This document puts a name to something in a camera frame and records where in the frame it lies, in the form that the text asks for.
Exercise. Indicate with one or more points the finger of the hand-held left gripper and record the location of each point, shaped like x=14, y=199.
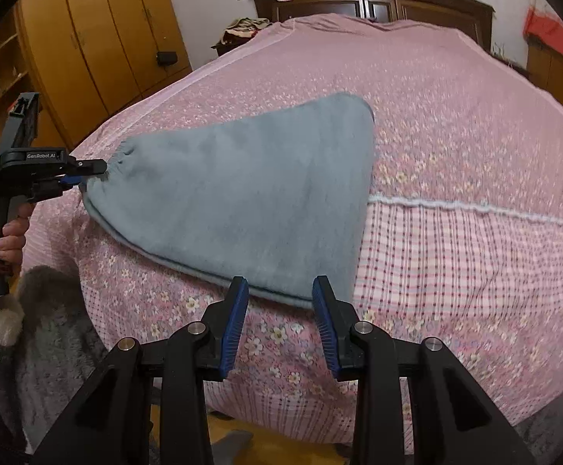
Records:
x=88, y=166
x=51, y=189

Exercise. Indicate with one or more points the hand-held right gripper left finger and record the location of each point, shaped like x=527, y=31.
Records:
x=233, y=329

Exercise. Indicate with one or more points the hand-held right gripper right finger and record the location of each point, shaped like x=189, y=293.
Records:
x=325, y=334

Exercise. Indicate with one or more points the grey pants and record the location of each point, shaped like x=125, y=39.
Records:
x=243, y=193

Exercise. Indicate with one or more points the person's left hand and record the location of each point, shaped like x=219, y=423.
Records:
x=13, y=244

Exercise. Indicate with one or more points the grey slipper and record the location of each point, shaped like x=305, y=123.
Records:
x=233, y=448

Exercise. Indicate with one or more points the wooden wardrobe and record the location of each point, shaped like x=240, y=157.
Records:
x=102, y=34

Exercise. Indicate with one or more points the small black bag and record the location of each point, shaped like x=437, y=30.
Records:
x=167, y=58

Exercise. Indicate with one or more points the person's grey fuzzy robe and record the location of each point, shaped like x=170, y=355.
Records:
x=54, y=348

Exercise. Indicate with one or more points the dark wooden nightstand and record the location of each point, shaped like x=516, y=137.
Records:
x=221, y=48

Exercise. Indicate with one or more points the pile of clothes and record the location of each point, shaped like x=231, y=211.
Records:
x=245, y=26

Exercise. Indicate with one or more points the pink floral bedspread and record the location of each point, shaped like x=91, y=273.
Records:
x=455, y=155

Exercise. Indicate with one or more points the long wooden cabinet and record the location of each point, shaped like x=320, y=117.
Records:
x=557, y=77

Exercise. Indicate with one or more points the floral cream and red curtain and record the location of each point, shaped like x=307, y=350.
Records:
x=555, y=34

